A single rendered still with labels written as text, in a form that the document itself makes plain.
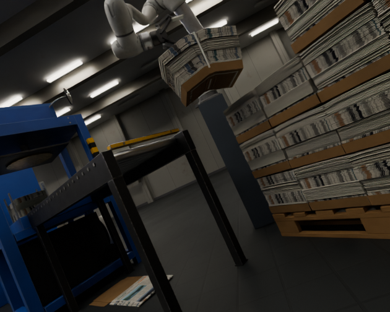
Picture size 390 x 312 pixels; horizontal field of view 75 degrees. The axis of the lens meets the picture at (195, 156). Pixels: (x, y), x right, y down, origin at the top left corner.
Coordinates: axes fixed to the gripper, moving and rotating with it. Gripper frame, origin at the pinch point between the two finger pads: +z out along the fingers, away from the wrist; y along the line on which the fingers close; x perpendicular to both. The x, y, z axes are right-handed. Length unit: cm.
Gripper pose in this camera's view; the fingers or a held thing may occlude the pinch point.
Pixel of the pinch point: (186, 28)
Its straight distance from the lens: 157.1
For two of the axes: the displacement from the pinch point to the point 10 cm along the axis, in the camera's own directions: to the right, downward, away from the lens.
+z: 9.4, -3.4, 0.7
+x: 0.5, -0.6, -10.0
